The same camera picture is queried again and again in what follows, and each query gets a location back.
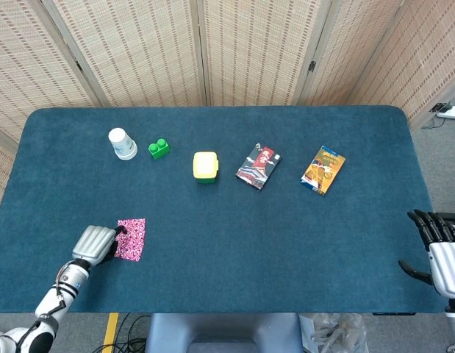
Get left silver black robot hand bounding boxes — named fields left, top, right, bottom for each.
left=71, top=224, right=128, bottom=266

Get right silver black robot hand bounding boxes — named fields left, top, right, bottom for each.
left=398, top=209, right=455, bottom=299

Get pink patterned card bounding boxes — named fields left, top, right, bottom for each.
left=114, top=235, right=144, bottom=263

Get red white patterned cloth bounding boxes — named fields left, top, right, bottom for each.
left=117, top=218, right=146, bottom=242

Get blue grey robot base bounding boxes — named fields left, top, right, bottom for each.
left=144, top=313, right=304, bottom=353

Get upside-down white paper cups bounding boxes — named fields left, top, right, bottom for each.
left=107, top=127, right=139, bottom=161

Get yellow floor tape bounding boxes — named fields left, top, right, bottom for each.
left=101, top=313, right=120, bottom=353

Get green toy building brick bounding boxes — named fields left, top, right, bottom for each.
left=148, top=138, right=172, bottom=161

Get clear plastic bag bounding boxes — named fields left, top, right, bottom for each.
left=298, top=313, right=370, bottom=353

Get green container with yellow lid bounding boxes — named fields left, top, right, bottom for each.
left=192, top=151, right=220, bottom=185

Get yellow blue snack box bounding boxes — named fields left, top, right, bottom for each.
left=300, top=145, right=347, bottom=196

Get black red printed box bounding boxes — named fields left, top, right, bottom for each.
left=234, top=143, right=282, bottom=192

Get black floor cables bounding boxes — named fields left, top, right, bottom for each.
left=91, top=313, right=151, bottom=353

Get grey power cable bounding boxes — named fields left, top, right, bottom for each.
left=420, top=116, right=445, bottom=130

